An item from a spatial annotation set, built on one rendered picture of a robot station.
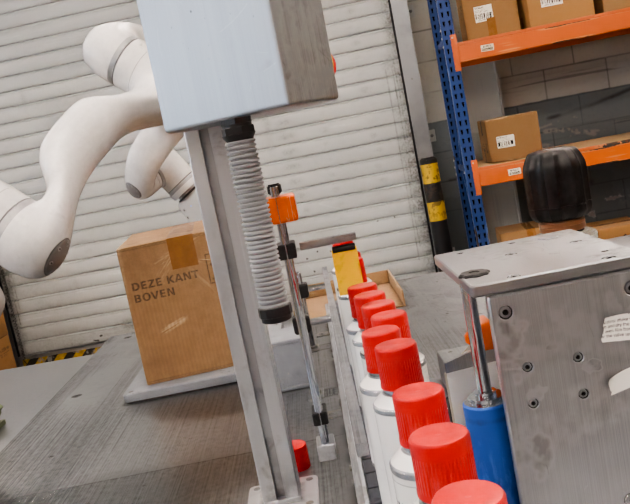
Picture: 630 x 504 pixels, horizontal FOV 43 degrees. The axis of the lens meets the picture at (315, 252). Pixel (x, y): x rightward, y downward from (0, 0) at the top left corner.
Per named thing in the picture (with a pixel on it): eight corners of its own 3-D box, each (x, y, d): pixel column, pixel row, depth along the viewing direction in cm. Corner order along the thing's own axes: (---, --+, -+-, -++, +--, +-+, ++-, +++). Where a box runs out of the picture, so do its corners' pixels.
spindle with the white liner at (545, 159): (629, 368, 104) (596, 141, 100) (562, 381, 104) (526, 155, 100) (603, 350, 113) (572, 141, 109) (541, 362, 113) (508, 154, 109)
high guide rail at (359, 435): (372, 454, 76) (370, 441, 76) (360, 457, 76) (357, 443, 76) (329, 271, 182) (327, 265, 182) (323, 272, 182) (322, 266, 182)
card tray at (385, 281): (406, 306, 186) (403, 289, 185) (296, 327, 186) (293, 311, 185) (391, 283, 215) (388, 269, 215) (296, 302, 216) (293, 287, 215)
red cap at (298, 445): (287, 463, 108) (282, 440, 107) (311, 459, 108) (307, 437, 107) (284, 474, 104) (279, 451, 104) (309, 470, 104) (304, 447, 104)
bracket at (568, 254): (647, 264, 49) (645, 249, 49) (471, 299, 49) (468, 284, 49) (572, 238, 62) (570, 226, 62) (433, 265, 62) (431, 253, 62)
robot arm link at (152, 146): (157, 126, 164) (145, 211, 189) (205, 87, 173) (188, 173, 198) (123, 102, 165) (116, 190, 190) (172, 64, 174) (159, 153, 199)
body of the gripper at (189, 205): (168, 206, 193) (200, 239, 195) (194, 181, 188) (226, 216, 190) (180, 194, 200) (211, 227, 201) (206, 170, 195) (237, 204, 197)
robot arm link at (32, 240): (-36, 251, 136) (43, 300, 134) (-54, 220, 125) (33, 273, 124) (135, 60, 158) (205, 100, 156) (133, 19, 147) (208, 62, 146)
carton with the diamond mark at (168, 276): (269, 358, 156) (241, 223, 152) (147, 386, 153) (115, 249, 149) (259, 326, 185) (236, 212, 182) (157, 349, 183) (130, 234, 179)
